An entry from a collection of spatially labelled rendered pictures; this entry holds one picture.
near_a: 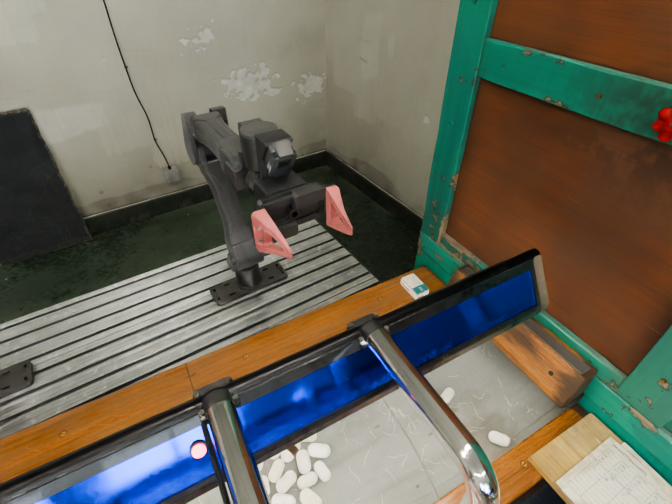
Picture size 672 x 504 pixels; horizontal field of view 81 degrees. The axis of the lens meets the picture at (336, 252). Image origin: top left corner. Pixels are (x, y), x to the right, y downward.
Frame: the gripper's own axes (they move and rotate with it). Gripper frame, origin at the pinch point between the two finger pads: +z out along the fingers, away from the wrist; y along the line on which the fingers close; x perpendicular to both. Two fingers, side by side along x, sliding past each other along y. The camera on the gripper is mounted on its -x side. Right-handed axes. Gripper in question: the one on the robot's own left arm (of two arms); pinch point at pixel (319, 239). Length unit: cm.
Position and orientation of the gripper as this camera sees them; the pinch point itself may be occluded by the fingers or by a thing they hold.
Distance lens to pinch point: 54.5
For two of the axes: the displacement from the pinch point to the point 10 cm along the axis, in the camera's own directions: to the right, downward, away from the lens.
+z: 5.4, 5.5, -6.4
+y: 8.4, -3.5, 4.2
